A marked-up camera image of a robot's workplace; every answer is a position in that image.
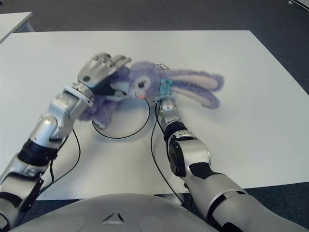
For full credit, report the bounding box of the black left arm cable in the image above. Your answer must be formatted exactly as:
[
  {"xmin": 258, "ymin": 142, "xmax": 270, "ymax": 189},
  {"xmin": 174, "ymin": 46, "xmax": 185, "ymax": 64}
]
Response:
[{"xmin": 36, "ymin": 125, "xmax": 81, "ymax": 194}]

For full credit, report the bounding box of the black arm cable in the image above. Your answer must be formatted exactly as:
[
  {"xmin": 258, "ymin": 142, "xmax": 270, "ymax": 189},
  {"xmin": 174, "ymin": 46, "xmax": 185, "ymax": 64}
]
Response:
[
  {"xmin": 151, "ymin": 101, "xmax": 184, "ymax": 206},
  {"xmin": 36, "ymin": 125, "xmax": 81, "ymax": 194}
]

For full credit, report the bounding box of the silver robot torso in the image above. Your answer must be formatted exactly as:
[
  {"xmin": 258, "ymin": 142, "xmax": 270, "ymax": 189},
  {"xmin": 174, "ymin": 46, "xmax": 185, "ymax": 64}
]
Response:
[{"xmin": 9, "ymin": 193, "xmax": 213, "ymax": 232}]

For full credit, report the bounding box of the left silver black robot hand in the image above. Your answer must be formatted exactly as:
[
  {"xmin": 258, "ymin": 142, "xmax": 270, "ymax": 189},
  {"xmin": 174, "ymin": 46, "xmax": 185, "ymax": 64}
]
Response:
[{"xmin": 77, "ymin": 52, "xmax": 133, "ymax": 96}]

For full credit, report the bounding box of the white side table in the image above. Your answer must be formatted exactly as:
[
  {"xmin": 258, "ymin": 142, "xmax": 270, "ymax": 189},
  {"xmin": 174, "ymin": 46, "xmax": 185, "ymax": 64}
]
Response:
[{"xmin": 0, "ymin": 12, "xmax": 34, "ymax": 44}]

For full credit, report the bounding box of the white plate black rim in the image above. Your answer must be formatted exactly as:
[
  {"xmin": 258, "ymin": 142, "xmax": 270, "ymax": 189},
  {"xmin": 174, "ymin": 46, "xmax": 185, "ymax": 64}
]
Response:
[{"xmin": 91, "ymin": 96, "xmax": 151, "ymax": 140}]

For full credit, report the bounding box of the purple plush bunny doll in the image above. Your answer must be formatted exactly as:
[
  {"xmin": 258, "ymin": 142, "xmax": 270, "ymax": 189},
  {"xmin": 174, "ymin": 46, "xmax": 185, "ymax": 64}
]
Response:
[{"xmin": 78, "ymin": 60, "xmax": 225, "ymax": 129}]

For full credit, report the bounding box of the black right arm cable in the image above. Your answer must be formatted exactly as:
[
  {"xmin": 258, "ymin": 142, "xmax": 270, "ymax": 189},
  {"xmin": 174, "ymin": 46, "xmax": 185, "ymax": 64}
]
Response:
[{"xmin": 151, "ymin": 101, "xmax": 184, "ymax": 206}]

